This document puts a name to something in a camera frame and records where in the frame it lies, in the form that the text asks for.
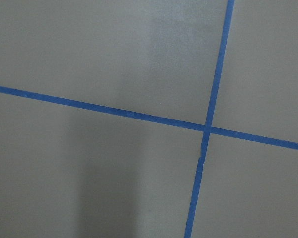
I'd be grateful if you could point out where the crossing blue tape strip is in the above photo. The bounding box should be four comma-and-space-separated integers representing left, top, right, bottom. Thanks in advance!
183, 0, 235, 238

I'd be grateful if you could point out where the long blue tape strip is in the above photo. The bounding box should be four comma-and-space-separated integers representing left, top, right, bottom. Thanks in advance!
0, 86, 298, 150

